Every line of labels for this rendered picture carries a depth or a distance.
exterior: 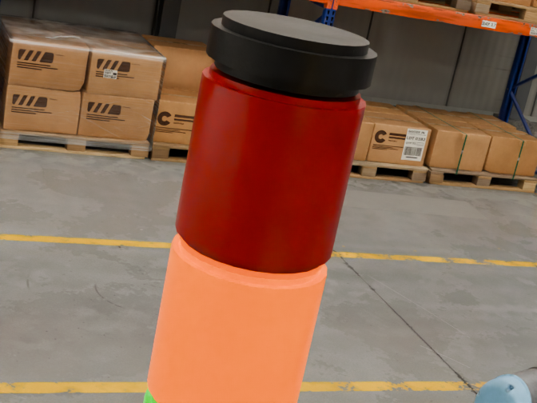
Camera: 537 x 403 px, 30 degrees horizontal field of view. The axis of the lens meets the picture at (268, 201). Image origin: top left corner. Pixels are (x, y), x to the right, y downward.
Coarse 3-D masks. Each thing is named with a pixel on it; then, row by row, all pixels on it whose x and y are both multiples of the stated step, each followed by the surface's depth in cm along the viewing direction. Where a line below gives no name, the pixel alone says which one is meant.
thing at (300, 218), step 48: (240, 96) 28; (288, 96) 28; (192, 144) 30; (240, 144) 28; (288, 144) 28; (336, 144) 29; (192, 192) 30; (240, 192) 29; (288, 192) 29; (336, 192) 30; (192, 240) 30; (240, 240) 29; (288, 240) 29
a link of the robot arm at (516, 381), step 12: (516, 372) 190; (528, 372) 189; (492, 384) 185; (504, 384) 183; (516, 384) 183; (528, 384) 184; (480, 396) 186; (492, 396) 184; (504, 396) 182; (516, 396) 181; (528, 396) 182
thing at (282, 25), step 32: (224, 32) 28; (256, 32) 28; (288, 32) 28; (320, 32) 30; (224, 64) 28; (256, 64) 28; (288, 64) 27; (320, 64) 27; (352, 64) 28; (320, 96) 28; (352, 96) 29
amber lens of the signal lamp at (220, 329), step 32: (192, 256) 30; (192, 288) 30; (224, 288) 29; (256, 288) 29; (288, 288) 30; (320, 288) 31; (160, 320) 32; (192, 320) 30; (224, 320) 30; (256, 320) 30; (288, 320) 30; (160, 352) 32; (192, 352) 30; (224, 352) 30; (256, 352) 30; (288, 352) 31; (160, 384) 32; (192, 384) 31; (224, 384) 30; (256, 384) 30; (288, 384) 31
